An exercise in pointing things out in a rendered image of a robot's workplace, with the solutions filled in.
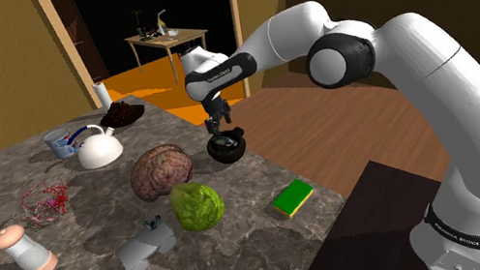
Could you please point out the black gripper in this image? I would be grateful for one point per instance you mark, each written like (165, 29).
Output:
(216, 108)

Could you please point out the black round pot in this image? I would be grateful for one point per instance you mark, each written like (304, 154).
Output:
(228, 151)

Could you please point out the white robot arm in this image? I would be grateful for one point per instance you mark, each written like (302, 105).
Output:
(448, 89)

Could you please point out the pink brain model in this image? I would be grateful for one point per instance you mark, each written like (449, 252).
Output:
(159, 172)

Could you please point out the green lettuce head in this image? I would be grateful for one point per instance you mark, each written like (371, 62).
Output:
(197, 206)

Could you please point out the dark brown bowl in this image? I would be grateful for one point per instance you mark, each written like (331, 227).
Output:
(122, 114)

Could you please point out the wooden side table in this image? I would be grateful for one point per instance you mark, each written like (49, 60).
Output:
(168, 38)

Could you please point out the green and yellow sponge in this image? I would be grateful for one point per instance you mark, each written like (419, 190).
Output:
(293, 197)

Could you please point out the white paper towel roll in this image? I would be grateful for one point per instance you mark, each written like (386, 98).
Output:
(102, 96)

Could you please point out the grey cylinder appliance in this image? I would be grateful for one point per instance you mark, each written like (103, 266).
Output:
(145, 250)

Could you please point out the white printed mug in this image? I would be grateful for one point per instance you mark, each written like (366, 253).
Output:
(57, 143)

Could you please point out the dark wooden door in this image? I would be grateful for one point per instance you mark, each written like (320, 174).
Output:
(80, 39)

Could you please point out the dark robot stand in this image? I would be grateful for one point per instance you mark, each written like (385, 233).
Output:
(378, 228)

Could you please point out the pink and clear grinder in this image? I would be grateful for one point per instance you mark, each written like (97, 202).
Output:
(26, 252)

